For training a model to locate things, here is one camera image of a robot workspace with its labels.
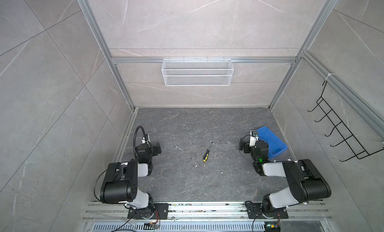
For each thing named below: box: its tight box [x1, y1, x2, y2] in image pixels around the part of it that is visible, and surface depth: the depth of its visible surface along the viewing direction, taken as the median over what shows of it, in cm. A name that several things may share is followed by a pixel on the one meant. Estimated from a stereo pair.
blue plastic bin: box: [256, 126, 288, 159], surface depth 99 cm
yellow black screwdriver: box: [202, 141, 213, 162], surface depth 92 cm
